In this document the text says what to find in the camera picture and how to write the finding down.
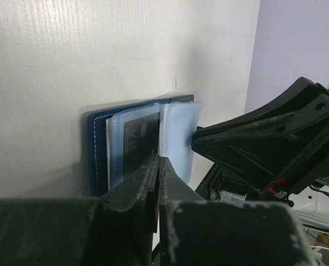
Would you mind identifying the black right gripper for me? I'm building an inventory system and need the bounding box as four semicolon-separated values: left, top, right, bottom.
191;77;329;193

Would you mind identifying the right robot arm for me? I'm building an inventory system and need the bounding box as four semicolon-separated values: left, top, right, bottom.
161;77;329;265

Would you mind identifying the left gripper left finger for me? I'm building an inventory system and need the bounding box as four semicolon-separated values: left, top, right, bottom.
0;156;159;265

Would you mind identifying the blue card holder wallet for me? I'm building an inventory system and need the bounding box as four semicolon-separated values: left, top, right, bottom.
87;95;201;196

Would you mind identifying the black VIP credit card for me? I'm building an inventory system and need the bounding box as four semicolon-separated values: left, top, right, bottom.
123;111;160;179

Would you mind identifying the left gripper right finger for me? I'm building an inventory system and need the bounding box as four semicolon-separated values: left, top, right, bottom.
159;157;316;265

